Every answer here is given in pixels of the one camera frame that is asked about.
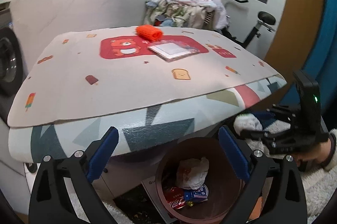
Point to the blue snack packet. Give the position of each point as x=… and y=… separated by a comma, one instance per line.
x=197, y=192

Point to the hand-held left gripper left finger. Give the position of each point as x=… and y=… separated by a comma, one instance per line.
x=102, y=154

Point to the white red paper wrapper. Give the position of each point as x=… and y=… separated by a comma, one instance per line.
x=191, y=172

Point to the person's right hand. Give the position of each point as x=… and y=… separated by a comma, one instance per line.
x=313, y=158

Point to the white flat box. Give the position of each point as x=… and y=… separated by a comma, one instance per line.
x=151, y=187

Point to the brown round trash bin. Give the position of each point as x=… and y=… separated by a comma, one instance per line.
x=223, y=187

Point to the white fluffy rug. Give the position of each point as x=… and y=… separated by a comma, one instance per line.
x=316, y=195

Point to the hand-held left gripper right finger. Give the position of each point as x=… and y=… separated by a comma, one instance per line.
x=233, y=153

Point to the orange foam net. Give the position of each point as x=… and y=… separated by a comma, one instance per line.
x=148, y=32

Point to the pink printed mat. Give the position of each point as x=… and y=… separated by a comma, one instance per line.
x=105, y=87

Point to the crushed red soda can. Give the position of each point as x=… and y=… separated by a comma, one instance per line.
x=175, y=199

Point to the white tissue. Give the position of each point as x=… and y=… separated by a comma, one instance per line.
x=246, y=122

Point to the black exercise bike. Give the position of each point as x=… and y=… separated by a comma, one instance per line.
x=252, y=32

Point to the pile of clothes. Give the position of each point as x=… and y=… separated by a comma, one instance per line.
x=184, y=8

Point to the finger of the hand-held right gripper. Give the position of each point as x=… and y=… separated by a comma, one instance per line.
x=279, y=115
x=260, y=136

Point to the grey washing machine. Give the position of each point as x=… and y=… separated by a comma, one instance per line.
x=8, y=63

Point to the clear plastic flat packet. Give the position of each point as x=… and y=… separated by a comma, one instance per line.
x=173, y=50

